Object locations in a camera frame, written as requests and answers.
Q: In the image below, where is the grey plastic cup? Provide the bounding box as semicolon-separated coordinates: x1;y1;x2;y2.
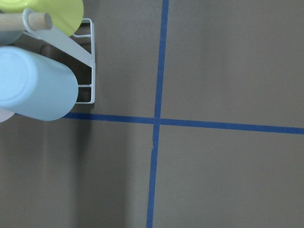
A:
0;31;23;46

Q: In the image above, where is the yellow plastic cup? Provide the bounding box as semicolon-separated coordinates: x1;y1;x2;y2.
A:
0;0;84;36

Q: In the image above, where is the white wire cup rack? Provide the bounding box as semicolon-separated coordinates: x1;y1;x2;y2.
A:
0;8;96;105

